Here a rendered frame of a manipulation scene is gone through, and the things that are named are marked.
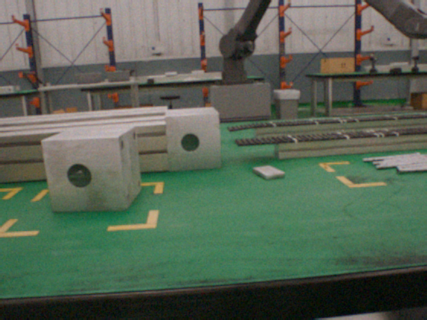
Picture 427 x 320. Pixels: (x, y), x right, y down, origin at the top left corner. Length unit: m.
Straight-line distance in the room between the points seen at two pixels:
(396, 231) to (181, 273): 0.22
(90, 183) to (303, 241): 0.27
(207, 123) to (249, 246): 0.32
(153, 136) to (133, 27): 7.88
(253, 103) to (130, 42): 7.24
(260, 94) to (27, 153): 0.83
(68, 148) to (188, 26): 7.97
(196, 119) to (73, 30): 8.11
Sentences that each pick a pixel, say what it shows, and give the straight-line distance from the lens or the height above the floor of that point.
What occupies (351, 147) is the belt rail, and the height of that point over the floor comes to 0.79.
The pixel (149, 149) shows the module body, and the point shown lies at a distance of 0.67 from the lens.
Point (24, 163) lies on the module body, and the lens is 0.73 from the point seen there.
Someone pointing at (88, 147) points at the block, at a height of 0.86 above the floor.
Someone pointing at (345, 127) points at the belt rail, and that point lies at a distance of 0.97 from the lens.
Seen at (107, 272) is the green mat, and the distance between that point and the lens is 0.37.
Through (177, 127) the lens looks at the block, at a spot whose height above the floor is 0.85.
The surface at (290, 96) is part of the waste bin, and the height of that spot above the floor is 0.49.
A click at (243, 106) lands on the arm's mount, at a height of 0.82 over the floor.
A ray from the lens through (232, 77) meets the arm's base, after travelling 1.34.
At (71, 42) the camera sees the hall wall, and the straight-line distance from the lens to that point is 8.75.
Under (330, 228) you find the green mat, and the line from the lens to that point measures 0.43.
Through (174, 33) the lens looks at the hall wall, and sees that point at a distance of 8.42.
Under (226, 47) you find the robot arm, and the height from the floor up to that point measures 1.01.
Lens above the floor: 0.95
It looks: 14 degrees down
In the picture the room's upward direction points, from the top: 3 degrees counter-clockwise
